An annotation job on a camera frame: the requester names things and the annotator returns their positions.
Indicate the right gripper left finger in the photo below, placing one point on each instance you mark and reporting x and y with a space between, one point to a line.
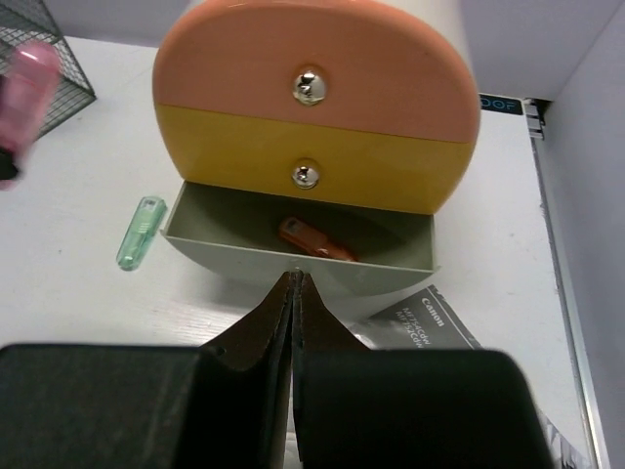
246 385

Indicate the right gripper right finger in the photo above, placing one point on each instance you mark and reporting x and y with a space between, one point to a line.
341 399

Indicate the grey bottom drawer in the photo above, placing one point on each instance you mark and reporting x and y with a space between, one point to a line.
360 260

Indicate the grey setup guide booklet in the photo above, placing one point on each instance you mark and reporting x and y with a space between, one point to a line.
425 320

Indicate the orange correction tape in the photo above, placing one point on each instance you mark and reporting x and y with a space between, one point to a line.
312 241

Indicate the green correction tape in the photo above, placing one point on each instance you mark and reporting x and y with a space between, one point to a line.
141 230

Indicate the yellow drawer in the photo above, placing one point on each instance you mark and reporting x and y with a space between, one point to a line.
312 162

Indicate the orange top drawer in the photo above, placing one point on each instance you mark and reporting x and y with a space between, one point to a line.
317 73

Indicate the pink correction tape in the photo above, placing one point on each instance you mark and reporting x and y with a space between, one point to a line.
27 91

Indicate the green wire mesh organizer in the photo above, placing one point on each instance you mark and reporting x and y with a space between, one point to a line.
25 21

